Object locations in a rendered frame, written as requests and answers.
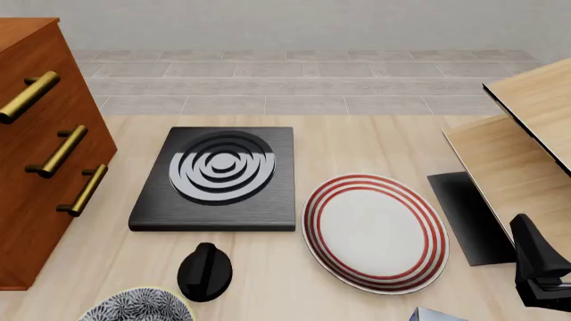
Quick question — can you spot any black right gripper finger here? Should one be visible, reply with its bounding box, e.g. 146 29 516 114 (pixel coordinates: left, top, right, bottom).
509 213 565 282

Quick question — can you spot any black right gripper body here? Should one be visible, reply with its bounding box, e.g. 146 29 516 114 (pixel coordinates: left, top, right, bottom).
514 273 571 309

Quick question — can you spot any wooden cabinet drawer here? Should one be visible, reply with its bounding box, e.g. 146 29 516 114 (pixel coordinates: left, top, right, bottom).
0 23 85 153
0 79 103 224
0 112 118 289

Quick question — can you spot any red-brown wooden cabinet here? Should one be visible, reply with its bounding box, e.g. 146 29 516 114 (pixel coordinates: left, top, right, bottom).
0 16 119 292

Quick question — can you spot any pale wooden shelf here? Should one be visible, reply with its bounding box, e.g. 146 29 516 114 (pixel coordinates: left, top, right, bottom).
426 56 571 268

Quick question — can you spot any pale blue-white carton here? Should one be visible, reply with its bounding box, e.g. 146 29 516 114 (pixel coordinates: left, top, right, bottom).
408 306 452 321

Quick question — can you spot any white plate with red rings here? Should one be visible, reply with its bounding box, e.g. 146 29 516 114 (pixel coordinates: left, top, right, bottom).
302 172 451 297

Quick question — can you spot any round black stove knob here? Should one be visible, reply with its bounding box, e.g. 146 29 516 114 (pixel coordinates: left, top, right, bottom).
177 242 235 304

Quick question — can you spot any flat black stove plate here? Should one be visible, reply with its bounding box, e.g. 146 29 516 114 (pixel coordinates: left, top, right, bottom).
128 126 298 233

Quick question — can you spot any black-white patterned bowl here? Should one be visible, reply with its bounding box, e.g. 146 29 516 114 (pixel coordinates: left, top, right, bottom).
76 285 198 321

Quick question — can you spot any brass drawer handle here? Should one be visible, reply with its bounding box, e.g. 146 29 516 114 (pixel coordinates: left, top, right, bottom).
24 124 89 179
55 163 110 218
0 70 62 126

